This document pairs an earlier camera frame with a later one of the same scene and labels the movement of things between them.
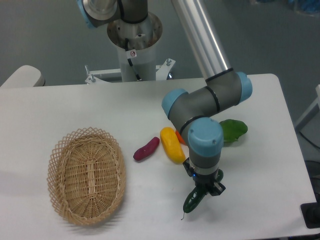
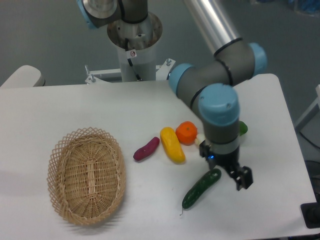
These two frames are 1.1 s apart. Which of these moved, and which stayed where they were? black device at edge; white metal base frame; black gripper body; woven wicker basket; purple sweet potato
Moved: black gripper body
Stayed: white metal base frame; black device at edge; purple sweet potato; woven wicker basket
